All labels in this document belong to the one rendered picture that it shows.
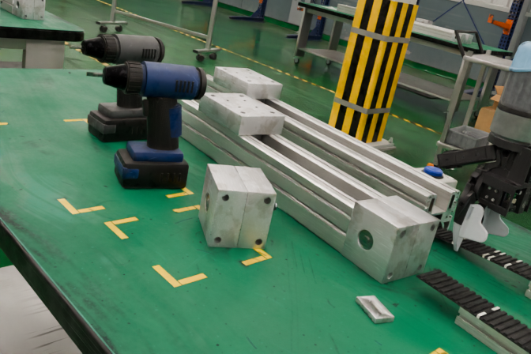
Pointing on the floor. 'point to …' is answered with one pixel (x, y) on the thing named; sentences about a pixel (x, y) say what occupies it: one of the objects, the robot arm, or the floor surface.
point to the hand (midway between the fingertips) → (464, 239)
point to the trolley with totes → (468, 140)
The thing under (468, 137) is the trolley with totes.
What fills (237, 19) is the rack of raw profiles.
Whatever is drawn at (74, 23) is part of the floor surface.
